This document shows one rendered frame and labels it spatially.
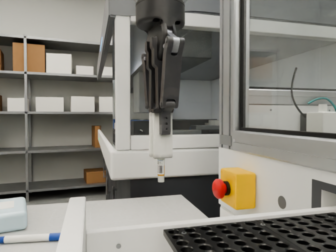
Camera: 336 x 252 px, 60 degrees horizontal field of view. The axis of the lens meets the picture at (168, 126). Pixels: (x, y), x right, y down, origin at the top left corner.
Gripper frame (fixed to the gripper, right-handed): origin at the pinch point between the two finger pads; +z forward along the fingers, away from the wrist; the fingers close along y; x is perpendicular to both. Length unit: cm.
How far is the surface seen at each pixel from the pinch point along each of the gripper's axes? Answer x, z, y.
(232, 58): 22.7, -16.0, -14.7
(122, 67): 7, -20, -57
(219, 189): 14.7, 11.6, -6.9
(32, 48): -39, -85, -347
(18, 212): -23.2, 19.1, -31.3
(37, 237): -18.9, 22.1, -22.7
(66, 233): -14.5, 6.4, 18.3
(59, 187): -11, 85, -342
